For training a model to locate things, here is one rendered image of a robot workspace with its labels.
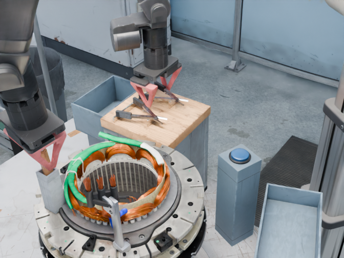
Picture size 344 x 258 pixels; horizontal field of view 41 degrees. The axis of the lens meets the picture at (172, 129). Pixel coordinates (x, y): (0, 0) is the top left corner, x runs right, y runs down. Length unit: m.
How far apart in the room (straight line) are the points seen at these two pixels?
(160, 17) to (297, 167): 1.76
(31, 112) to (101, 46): 2.72
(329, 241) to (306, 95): 2.16
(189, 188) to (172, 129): 0.23
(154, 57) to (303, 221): 0.48
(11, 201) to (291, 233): 0.80
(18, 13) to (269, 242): 0.60
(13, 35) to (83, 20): 2.87
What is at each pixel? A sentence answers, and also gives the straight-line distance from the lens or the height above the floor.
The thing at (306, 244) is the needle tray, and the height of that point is 1.03.
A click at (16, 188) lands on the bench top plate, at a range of 1.43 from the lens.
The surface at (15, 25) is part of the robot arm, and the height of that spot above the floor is 1.50.
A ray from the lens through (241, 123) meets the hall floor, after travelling 2.92.
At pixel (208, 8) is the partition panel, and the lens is 3.45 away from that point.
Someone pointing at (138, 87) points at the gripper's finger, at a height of 1.13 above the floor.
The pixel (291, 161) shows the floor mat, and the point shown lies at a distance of 2.66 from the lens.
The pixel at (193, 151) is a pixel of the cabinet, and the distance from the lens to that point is 1.17.
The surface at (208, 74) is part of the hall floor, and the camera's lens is 3.41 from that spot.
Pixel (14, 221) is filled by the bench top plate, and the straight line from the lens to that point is 1.34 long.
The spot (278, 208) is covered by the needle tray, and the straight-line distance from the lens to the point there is 0.97.
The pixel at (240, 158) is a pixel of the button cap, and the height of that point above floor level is 1.04.
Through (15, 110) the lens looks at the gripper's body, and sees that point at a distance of 0.72.
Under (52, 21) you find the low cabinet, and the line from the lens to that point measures 3.73.
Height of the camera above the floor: 1.72
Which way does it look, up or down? 37 degrees down
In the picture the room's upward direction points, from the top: 2 degrees counter-clockwise
